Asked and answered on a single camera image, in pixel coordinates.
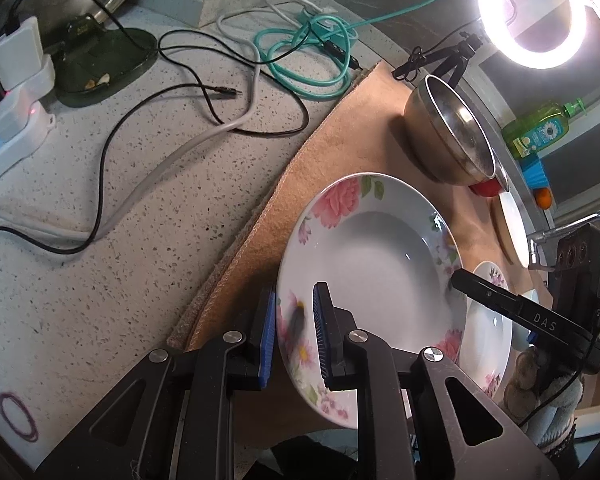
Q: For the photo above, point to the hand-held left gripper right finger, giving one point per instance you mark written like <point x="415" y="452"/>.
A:
<point x="322" y="332"/>

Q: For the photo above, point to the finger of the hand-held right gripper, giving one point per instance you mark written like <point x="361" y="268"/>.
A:
<point x="505" y="302"/>

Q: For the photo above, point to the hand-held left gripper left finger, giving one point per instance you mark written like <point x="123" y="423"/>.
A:
<point x="267" y="332"/>

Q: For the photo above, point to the large pink floral plate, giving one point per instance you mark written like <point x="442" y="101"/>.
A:
<point x="380" y="260"/>

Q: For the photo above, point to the person's right forearm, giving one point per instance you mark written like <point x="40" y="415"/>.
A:
<point x="555" y="412"/>

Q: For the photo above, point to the chrome faucet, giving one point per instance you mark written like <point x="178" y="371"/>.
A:
<point x="555" y="232"/>

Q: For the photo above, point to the small floral plate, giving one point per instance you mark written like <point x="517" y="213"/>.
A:
<point x="485" y="355"/>

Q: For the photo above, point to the orange fruit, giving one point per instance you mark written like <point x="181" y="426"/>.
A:
<point x="544" y="198"/>

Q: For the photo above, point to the blue ribbed cup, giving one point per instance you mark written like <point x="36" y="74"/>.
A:
<point x="536" y="174"/>

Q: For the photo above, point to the red bowl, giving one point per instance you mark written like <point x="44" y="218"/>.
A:
<point x="485" y="189"/>

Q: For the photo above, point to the green dish soap bottle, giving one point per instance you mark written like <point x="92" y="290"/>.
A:
<point x="535" y="132"/>

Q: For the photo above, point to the stainless steel bowl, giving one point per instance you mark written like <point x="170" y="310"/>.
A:
<point x="432" y="125"/>

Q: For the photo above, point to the beige cloth mat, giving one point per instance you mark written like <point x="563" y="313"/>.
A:
<point x="360" y="130"/>

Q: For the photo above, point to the purple rubber band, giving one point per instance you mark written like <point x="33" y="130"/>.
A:
<point x="7" y="417"/>

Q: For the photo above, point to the dark green tray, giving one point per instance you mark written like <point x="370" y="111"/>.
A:
<point x="105" y="60"/>

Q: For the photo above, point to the white power strip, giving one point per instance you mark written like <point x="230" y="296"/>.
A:
<point x="15" y="125"/>

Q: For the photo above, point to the white power adapter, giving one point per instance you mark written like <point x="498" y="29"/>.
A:
<point x="17" y="52"/>

